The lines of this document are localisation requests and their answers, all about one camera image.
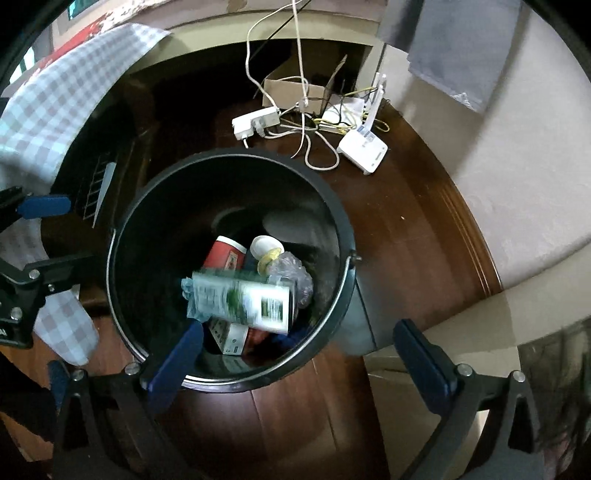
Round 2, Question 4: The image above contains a clear plastic bag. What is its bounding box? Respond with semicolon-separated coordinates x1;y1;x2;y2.
268;251;315;309

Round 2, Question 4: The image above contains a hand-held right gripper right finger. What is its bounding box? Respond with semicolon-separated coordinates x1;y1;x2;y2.
392;318;546;480

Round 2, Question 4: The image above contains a blue plastic bowl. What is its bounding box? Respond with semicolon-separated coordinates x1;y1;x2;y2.
249;234;284;271

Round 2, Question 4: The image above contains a blue face mask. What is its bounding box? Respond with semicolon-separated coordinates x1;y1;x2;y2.
180;276;197;319

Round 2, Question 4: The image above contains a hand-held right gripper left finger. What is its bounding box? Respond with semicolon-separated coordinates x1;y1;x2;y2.
53;318;206;480

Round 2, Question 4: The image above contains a white router box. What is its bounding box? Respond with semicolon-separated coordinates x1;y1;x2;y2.
337;129;389;175

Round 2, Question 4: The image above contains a dark fuzzy cloth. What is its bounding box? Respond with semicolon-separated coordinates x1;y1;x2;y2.
517;323;591;480

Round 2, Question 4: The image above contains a white modem with antenna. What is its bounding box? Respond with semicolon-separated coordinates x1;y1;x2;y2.
321;71;387;134

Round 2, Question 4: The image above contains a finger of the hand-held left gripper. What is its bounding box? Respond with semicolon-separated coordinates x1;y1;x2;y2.
0;253;95;324
0;186;72;232

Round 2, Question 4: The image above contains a cardboard box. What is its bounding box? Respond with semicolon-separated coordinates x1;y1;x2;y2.
262;54;349;116

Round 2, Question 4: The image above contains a white power strip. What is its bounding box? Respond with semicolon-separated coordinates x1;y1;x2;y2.
232;106;281;141

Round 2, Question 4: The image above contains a green and white carton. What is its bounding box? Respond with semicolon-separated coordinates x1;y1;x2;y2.
187;270;293;334

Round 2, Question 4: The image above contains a grey hanging cloth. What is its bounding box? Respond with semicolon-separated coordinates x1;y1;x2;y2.
376;0;522;114

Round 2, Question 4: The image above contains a white cable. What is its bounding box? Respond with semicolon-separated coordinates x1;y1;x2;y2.
246;0;340;171

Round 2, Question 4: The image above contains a red paper cup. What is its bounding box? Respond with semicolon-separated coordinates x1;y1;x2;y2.
202;235;247;271

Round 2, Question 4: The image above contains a white and red milk carton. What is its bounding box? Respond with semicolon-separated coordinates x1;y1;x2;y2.
207;318;269;356

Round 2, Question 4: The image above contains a black bucket bin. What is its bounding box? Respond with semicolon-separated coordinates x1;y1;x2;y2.
107;148;377;394

